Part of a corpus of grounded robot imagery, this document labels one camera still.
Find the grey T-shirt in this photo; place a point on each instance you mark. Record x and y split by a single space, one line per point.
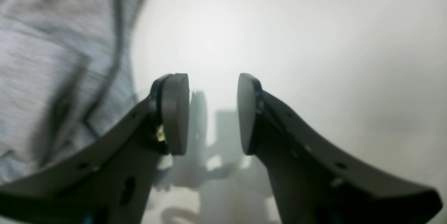
66 78

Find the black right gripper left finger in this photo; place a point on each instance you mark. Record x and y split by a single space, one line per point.
108 182

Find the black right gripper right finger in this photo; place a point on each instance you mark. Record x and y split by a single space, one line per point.
314 181

